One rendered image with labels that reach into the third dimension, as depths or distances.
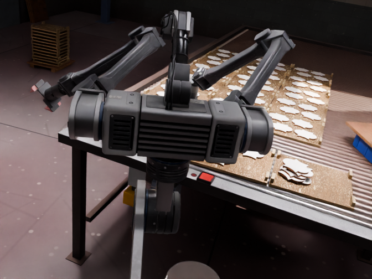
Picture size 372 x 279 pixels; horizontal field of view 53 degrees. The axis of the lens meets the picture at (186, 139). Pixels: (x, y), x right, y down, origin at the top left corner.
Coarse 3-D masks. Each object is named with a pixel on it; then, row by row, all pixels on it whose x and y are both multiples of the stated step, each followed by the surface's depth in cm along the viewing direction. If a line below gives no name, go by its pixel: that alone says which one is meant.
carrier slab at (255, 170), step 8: (240, 160) 204; (248, 160) 205; (256, 160) 206; (264, 160) 207; (272, 160) 209; (216, 168) 193; (224, 168) 194; (232, 168) 195; (240, 168) 196; (248, 168) 197; (256, 168) 198; (264, 168) 199; (240, 176) 190; (248, 176) 190; (256, 176) 191; (264, 176) 192; (264, 184) 188
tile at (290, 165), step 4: (284, 160) 199; (288, 160) 199; (292, 160) 200; (296, 160) 201; (284, 164) 196; (288, 164) 195; (292, 164) 196; (296, 164) 196; (300, 164) 197; (304, 164) 198; (288, 168) 193; (292, 168) 192; (296, 168) 193; (300, 168) 193; (304, 168) 194; (296, 172) 190; (300, 172) 190; (304, 172) 190; (308, 172) 192
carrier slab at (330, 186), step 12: (276, 156) 213; (288, 156) 215; (276, 168) 201; (312, 168) 206; (324, 168) 208; (276, 180) 190; (312, 180) 195; (324, 180) 197; (336, 180) 198; (348, 180) 200; (300, 192) 184; (312, 192) 185; (324, 192) 187; (336, 192) 188; (348, 192) 190; (336, 204) 180; (348, 204) 180
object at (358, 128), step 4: (348, 124) 244; (352, 124) 244; (356, 124) 245; (360, 124) 246; (364, 124) 247; (368, 124) 248; (352, 128) 240; (356, 128) 239; (360, 128) 239; (364, 128) 240; (368, 128) 241; (356, 132) 235; (360, 132) 234; (364, 132) 235; (368, 132) 236; (360, 136) 231; (364, 136) 229; (368, 136) 230; (364, 140) 227; (368, 140) 225; (368, 144) 223
